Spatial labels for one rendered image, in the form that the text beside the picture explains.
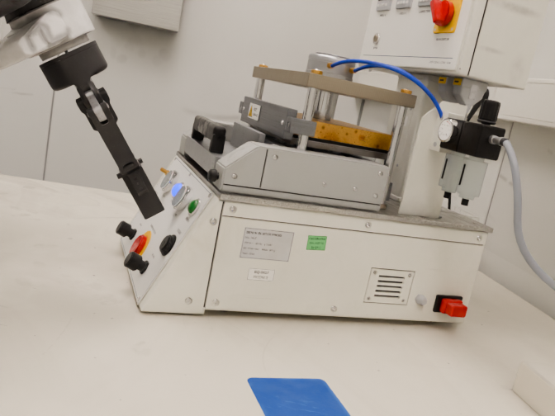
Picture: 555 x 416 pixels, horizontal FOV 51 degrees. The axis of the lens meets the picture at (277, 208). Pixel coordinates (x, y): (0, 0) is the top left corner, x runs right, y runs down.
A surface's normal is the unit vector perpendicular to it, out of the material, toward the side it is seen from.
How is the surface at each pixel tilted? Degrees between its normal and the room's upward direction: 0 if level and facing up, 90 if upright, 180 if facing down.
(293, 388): 0
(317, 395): 0
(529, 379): 90
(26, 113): 90
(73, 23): 76
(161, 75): 90
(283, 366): 0
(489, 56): 90
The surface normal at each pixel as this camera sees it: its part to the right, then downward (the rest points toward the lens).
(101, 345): 0.19, -0.96
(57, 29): 0.69, -0.04
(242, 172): 0.32, 0.25
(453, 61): -0.92, -0.11
